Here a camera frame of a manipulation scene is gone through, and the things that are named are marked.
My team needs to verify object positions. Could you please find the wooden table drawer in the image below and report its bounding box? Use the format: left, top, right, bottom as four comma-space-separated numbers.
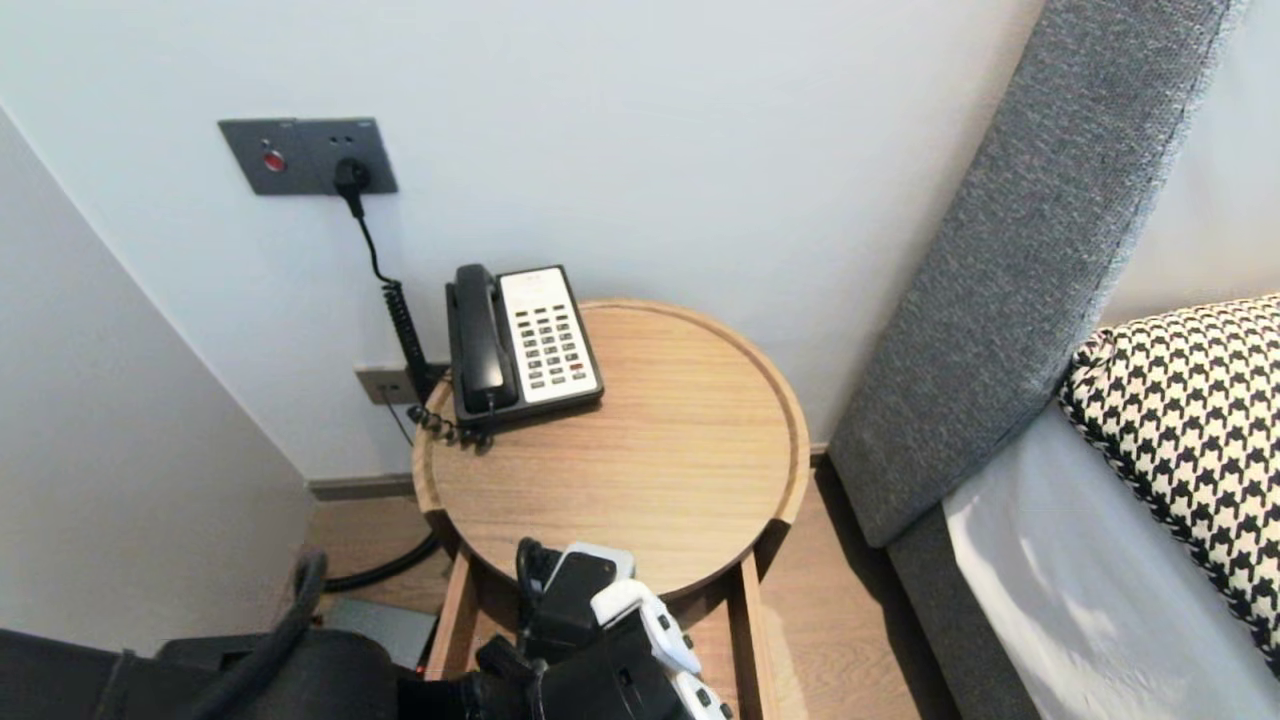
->
425, 545, 781, 720

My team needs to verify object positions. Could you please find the grey power adapter box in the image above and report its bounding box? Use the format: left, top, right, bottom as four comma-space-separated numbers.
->
325, 598, 439, 666

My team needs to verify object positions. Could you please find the round wooden side table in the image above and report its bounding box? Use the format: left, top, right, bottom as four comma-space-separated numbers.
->
412, 298, 811, 606

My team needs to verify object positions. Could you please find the black telephone base white keypad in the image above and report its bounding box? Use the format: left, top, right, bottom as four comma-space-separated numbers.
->
446, 264, 606, 433

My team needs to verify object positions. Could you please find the black telephone handset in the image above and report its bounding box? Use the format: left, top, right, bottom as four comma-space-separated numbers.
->
453, 263, 521, 415

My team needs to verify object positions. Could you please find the grey fabric bed base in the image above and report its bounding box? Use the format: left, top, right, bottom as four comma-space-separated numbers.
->
886, 505, 1043, 720

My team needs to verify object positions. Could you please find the black power plug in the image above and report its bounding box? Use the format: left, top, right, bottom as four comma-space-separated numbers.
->
332, 158, 373, 219

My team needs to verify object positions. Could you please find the grey fabric headboard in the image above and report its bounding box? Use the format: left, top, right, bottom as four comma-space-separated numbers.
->
827, 0, 1253, 551

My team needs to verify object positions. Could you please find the black white houndstooth pillow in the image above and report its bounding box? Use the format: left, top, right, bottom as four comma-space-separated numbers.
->
1057, 294, 1280, 683

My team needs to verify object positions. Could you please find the black coiled handset cord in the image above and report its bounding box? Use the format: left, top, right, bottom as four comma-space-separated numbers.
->
407, 385, 498, 449

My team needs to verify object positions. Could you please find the thick smooth black arm cable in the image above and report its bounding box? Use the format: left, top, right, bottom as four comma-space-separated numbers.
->
195, 548, 331, 720

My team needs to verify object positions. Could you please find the small bronze wall outlet plate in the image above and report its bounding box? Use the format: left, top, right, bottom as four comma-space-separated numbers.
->
355, 366, 423, 408

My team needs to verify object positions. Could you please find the black power cable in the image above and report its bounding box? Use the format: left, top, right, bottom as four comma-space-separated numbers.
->
320, 200, 449, 593

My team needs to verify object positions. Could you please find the grey wall socket panel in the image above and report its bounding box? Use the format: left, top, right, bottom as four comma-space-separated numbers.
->
298, 117, 399, 195

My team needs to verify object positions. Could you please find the grey switch panel red button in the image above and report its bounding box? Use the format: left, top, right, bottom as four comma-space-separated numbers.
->
218, 118, 306, 196

